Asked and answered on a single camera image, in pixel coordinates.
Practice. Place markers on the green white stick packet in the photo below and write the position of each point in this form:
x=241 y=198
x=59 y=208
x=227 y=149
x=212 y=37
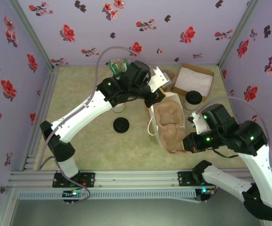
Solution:
x=126 y=62
x=112 y=66

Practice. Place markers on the aluminium frame post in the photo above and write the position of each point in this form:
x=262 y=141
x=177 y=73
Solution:
x=240 y=28
x=31 y=28

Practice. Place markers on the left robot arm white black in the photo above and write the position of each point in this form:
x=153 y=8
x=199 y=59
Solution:
x=79 y=115

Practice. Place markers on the left black mount plate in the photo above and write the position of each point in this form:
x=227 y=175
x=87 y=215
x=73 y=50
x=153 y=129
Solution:
x=88 y=180

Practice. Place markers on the white paper napkins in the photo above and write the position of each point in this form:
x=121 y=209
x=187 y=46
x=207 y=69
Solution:
x=193 y=78

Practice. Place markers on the right circuit board with LED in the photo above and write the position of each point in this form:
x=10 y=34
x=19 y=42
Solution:
x=204 y=190

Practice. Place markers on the left circuit board with LED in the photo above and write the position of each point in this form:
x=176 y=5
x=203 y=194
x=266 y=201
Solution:
x=74 y=193

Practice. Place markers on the tan teddy bear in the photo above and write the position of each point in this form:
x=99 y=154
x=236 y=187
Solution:
x=168 y=117

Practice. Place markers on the circuit board with led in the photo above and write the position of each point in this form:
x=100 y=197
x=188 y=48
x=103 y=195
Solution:
x=204 y=190
x=74 y=193

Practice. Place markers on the right black mount plate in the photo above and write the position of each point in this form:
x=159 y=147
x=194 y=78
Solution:
x=184 y=179

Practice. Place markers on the white paper gift bag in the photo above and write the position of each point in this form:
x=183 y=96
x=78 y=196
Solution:
x=173 y=96

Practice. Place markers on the black mount plate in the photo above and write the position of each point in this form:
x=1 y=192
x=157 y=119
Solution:
x=184 y=179
x=88 y=180

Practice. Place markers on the brown paper stick packet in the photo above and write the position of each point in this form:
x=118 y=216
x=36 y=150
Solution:
x=119 y=64

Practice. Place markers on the white paper coffee cup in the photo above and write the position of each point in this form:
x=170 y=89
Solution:
x=188 y=107

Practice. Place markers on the aluminium side rail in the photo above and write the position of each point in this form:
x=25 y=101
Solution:
x=41 y=113

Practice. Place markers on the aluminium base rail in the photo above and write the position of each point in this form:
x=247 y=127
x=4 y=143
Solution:
x=138 y=179

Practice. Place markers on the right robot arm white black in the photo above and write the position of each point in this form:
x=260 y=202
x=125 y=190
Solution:
x=256 y=174

